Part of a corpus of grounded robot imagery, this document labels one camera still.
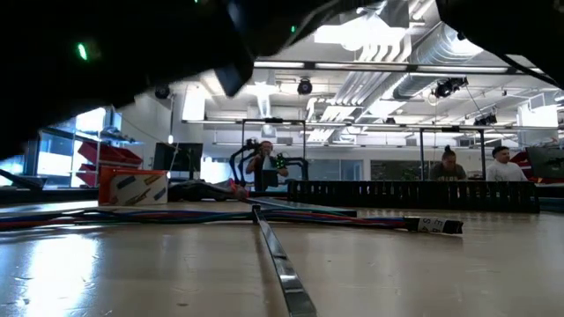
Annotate red bin rack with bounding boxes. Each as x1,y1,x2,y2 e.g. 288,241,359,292
508,151,564,185

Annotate silver ventilation duct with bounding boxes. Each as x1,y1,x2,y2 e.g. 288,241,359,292
391,21,486,100

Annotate black slotted cable duct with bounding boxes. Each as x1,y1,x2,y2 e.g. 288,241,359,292
286,179,541,215

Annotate black background station frame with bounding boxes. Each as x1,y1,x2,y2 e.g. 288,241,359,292
418,125,487,181
241,117,308,171

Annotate multicoloured wire bundle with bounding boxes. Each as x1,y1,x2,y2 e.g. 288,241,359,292
0,207,464,235

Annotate black hanging camera mount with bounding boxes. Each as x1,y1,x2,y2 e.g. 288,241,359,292
473,113,499,128
433,77,470,100

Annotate grey and red work glove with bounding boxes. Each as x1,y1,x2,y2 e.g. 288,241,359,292
167,178,250,203

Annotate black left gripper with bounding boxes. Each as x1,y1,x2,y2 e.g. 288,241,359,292
211,0,384,99

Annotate black aluminium table frame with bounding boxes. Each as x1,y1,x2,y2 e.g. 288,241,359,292
0,169,564,215

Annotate orange tape dispenser roll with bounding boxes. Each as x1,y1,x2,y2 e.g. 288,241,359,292
97,166,169,207

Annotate black tilted monitor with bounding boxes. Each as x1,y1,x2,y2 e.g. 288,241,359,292
526,146,564,180

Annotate black computer monitor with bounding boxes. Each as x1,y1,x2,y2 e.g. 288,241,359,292
152,142,204,173

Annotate person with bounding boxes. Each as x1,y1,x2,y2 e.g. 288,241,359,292
245,140,291,193
429,144,468,181
486,145,529,182

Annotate black overhead frame beam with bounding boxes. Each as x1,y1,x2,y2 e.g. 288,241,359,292
253,60,545,75

